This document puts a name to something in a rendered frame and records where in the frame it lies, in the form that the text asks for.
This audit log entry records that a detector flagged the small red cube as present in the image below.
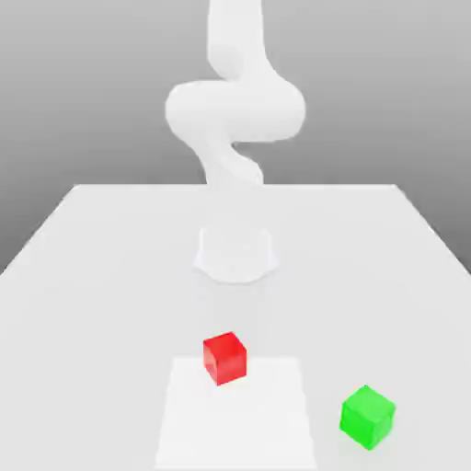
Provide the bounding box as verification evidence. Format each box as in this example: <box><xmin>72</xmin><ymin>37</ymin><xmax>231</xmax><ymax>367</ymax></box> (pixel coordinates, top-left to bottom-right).
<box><xmin>202</xmin><ymin>330</ymin><xmax>248</xmax><ymax>387</ymax></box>

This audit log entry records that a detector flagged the small green cube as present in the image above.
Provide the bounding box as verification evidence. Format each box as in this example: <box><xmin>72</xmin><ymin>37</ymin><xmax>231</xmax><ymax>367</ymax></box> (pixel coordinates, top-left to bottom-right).
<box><xmin>339</xmin><ymin>384</ymin><xmax>397</xmax><ymax>452</ymax></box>

